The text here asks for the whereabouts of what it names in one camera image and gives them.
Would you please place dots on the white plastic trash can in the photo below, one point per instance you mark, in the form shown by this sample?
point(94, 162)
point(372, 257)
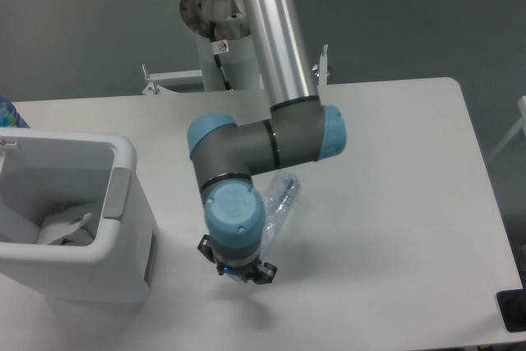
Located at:
point(44, 172)

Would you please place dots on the white furniture frame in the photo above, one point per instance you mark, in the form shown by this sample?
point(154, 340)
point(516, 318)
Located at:
point(517, 128)

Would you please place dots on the white paper wrapper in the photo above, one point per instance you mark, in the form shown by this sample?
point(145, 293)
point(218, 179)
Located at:
point(75, 225)

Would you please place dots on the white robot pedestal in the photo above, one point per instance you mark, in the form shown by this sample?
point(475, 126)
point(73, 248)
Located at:
point(249, 44)

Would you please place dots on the crushed clear plastic bottle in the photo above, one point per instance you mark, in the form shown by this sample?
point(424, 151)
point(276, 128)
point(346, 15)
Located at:
point(279, 199)

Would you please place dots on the black object at table edge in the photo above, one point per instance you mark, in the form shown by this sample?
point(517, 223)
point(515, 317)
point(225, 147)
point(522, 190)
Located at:
point(512, 307)

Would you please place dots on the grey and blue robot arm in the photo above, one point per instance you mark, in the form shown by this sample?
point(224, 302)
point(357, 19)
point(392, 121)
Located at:
point(226, 156)

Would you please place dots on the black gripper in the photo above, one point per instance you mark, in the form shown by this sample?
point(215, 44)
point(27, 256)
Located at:
point(244, 265)

